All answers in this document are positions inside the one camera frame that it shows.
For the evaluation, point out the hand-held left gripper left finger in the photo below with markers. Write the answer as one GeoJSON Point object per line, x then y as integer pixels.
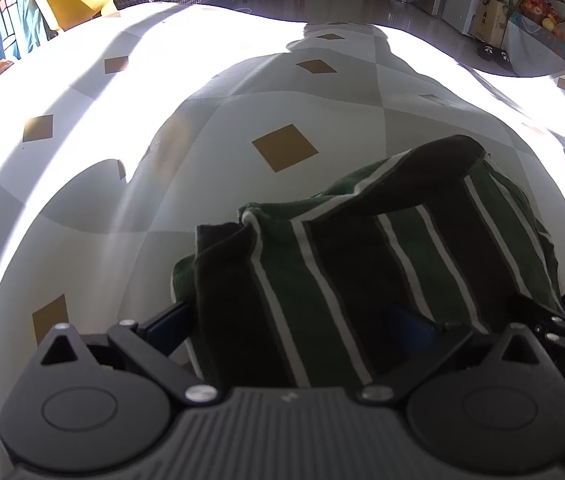
{"type": "Point", "coordinates": [170, 322]}

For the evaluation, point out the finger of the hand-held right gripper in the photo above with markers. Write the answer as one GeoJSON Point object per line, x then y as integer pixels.
{"type": "Point", "coordinates": [557, 327]}

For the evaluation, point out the green brown striped shirt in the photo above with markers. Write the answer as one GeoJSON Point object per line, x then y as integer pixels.
{"type": "Point", "coordinates": [337, 270]}

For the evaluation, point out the pile of fruit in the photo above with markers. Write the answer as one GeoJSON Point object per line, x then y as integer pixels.
{"type": "Point", "coordinates": [537, 7]}

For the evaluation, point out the black slipper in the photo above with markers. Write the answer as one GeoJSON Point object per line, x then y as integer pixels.
{"type": "Point", "coordinates": [487, 50]}
{"type": "Point", "coordinates": [504, 56]}

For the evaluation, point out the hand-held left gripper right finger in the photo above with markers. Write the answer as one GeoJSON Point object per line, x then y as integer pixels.
{"type": "Point", "coordinates": [412, 332]}

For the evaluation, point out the blue cartoon print cloth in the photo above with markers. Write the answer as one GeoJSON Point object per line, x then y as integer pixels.
{"type": "Point", "coordinates": [17, 15]}

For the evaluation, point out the cardboard box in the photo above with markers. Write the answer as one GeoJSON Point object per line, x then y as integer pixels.
{"type": "Point", "coordinates": [490, 20]}

